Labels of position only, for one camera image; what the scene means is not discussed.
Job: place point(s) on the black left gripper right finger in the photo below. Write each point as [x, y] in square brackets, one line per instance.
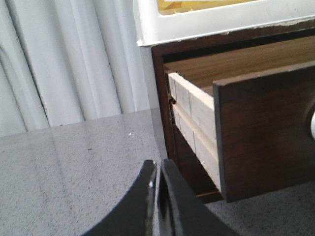
[180, 212]

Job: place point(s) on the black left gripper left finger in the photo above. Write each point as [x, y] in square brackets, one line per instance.
[134, 214]

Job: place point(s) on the dark wooden drawer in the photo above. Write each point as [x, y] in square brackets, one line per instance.
[261, 137]

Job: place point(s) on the dark wooden drawer cabinet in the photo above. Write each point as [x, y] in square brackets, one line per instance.
[162, 98]

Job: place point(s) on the white pleated curtain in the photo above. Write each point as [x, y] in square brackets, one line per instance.
[67, 61]

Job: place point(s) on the white plastic tray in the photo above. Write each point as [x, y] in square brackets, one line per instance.
[154, 28]

